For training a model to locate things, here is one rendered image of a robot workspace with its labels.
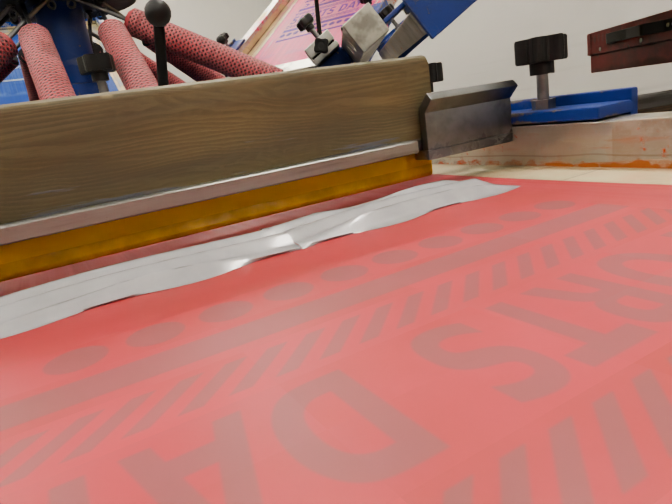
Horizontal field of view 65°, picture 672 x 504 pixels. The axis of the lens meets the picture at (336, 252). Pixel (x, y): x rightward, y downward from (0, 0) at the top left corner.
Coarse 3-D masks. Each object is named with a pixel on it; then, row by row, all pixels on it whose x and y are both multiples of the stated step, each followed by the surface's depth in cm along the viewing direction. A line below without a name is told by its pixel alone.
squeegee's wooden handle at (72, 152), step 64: (384, 64) 41; (0, 128) 30; (64, 128) 31; (128, 128) 33; (192, 128) 35; (256, 128) 37; (320, 128) 39; (384, 128) 42; (0, 192) 30; (64, 192) 32; (128, 192) 34
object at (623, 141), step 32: (512, 128) 47; (544, 128) 44; (576, 128) 42; (608, 128) 40; (640, 128) 38; (448, 160) 56; (480, 160) 52; (512, 160) 48; (544, 160) 45; (576, 160) 43; (608, 160) 40; (640, 160) 38
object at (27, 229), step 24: (408, 144) 42; (288, 168) 37; (312, 168) 38; (336, 168) 39; (168, 192) 34; (192, 192) 34; (216, 192) 35; (240, 192) 36; (48, 216) 31; (72, 216) 31; (96, 216) 32; (120, 216) 32; (0, 240) 29; (24, 240) 30
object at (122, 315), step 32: (128, 256) 36; (288, 256) 30; (320, 256) 28; (0, 288) 33; (192, 288) 26; (224, 288) 26; (256, 288) 25; (64, 320) 25; (96, 320) 24; (128, 320) 23; (0, 352) 22; (32, 352) 21
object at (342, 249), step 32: (384, 192) 45; (512, 192) 37; (544, 192) 35; (576, 192) 34; (608, 192) 33; (640, 192) 31; (256, 224) 40; (416, 224) 32; (448, 224) 31; (352, 256) 28
